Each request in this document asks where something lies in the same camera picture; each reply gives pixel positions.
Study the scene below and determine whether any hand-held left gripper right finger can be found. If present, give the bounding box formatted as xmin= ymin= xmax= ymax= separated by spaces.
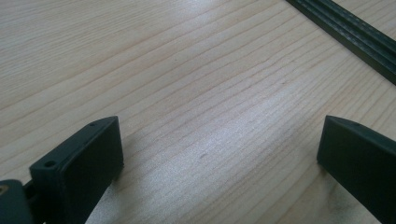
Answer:
xmin=316 ymin=115 xmax=396 ymax=224

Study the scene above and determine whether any dark grooved rail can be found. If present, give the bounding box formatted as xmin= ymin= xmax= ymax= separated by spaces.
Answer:
xmin=285 ymin=0 xmax=396 ymax=86

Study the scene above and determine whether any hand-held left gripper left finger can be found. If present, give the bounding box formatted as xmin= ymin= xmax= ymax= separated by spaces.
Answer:
xmin=29 ymin=116 xmax=124 ymax=224

